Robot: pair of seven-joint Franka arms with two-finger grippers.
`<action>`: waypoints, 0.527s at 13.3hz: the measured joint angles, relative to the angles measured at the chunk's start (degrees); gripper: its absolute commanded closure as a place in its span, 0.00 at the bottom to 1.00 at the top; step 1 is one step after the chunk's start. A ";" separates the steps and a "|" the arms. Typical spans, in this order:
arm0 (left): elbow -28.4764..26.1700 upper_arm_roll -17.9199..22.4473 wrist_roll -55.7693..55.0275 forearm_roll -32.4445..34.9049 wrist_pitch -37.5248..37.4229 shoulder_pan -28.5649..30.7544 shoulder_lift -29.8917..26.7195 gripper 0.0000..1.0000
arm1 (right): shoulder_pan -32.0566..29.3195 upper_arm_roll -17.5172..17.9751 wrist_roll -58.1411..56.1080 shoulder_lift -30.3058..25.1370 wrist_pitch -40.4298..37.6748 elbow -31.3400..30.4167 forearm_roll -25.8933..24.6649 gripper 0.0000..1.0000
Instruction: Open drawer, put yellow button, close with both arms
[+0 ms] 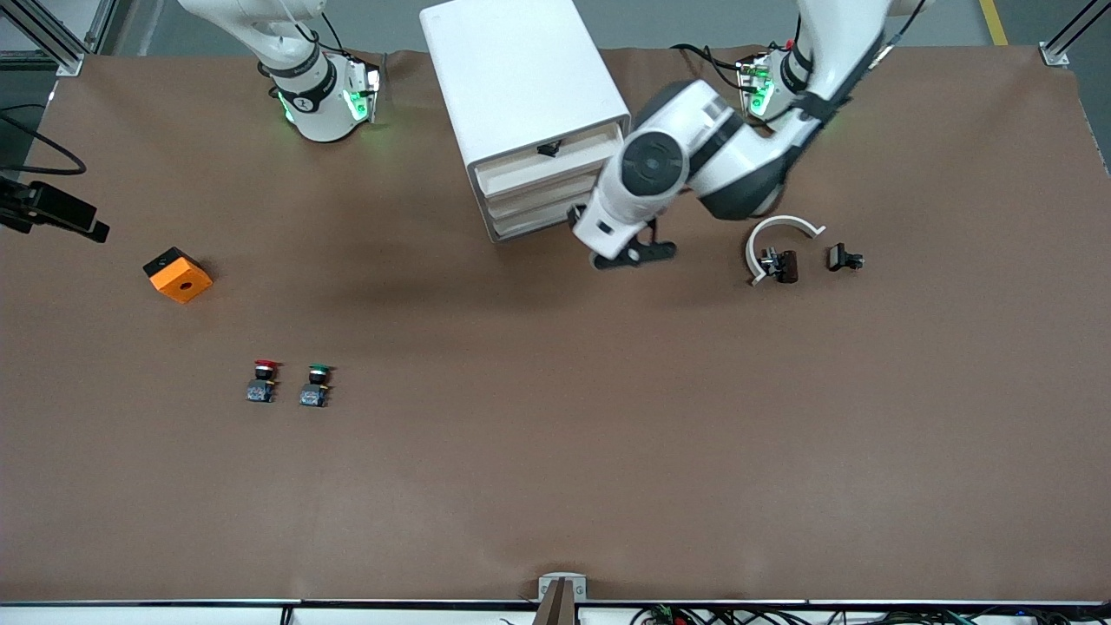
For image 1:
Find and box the red push button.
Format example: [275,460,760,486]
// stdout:
[246,359,280,404]

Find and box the green push button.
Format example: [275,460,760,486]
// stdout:
[299,363,336,408]

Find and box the orange and black box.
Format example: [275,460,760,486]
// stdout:
[142,247,214,305]

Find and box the white curved clamp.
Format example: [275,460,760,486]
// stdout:
[745,214,827,286]

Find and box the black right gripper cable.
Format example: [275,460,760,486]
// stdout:
[0,104,88,177]

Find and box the aluminium frame profile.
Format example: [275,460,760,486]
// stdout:
[1039,0,1111,69]
[0,0,122,75]

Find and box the black arm base cable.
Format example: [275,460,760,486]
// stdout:
[671,42,749,92]

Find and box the gray metal mount bracket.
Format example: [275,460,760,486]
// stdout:
[534,572,588,625]

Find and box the bundle of thin cables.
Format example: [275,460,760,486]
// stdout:
[629,605,1111,625]

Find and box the white table edge rail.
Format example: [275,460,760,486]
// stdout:
[0,598,1111,625]

